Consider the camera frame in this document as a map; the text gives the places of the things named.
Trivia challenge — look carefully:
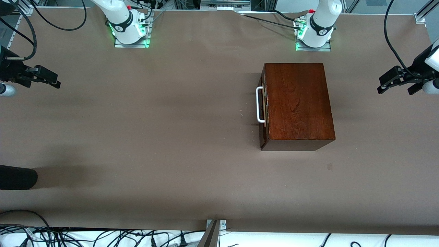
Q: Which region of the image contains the silver power strip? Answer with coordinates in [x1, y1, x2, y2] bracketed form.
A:
[201, 0, 251, 9]

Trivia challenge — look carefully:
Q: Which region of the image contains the black ribbed foam cylinder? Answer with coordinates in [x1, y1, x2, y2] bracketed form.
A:
[0, 165, 38, 190]

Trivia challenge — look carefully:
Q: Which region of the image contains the dark brown wooden cabinet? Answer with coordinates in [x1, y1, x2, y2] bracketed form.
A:
[260, 63, 336, 151]

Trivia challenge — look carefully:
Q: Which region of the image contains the aluminium profile bar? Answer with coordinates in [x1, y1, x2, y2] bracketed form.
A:
[197, 220, 221, 247]

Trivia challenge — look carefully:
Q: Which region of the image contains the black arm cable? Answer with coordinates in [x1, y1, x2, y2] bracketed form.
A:
[0, 0, 37, 61]
[384, 0, 414, 77]

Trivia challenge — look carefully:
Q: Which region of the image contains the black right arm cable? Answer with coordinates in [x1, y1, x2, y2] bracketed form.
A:
[0, 0, 37, 61]

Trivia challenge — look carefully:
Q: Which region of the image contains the tangled black cable bundle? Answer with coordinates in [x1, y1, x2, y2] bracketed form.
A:
[0, 224, 207, 247]

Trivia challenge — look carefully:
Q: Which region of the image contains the aluminium frame corner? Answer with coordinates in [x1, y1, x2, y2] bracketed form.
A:
[414, 0, 439, 25]
[6, 0, 35, 48]

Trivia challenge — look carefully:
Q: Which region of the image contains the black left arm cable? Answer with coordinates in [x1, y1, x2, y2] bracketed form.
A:
[384, 0, 414, 77]

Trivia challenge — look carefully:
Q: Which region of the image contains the thin black cable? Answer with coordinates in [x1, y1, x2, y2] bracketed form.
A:
[240, 14, 299, 30]

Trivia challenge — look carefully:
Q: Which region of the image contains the small metal bracket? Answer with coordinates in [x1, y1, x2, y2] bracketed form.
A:
[206, 220, 227, 234]

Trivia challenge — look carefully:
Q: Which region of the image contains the wooden drawer with white handle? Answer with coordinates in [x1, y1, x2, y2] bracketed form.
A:
[256, 74, 269, 141]

